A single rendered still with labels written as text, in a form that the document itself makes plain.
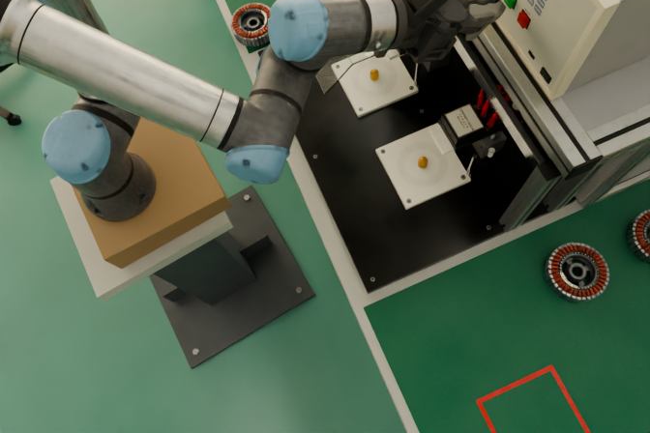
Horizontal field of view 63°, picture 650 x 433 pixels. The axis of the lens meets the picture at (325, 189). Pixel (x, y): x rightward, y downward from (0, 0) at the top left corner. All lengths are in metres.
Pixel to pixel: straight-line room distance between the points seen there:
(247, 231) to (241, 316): 0.30
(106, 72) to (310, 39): 0.24
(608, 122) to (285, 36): 0.49
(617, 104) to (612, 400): 0.55
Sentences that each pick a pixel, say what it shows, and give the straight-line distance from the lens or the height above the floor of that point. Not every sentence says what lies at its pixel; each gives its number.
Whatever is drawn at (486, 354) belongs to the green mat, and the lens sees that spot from 1.11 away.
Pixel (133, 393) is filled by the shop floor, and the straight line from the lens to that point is 2.01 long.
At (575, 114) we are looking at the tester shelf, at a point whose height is 1.11.
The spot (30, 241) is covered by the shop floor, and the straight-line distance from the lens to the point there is 2.31.
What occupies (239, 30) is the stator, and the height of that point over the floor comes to 0.79.
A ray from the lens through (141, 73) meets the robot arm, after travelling 0.67.
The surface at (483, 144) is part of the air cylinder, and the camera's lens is 1.15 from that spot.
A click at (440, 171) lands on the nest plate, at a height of 0.78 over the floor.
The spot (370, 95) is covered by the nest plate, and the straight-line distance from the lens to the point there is 1.23.
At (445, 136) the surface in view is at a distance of 1.09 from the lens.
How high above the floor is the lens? 1.84
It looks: 68 degrees down
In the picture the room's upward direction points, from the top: 14 degrees counter-clockwise
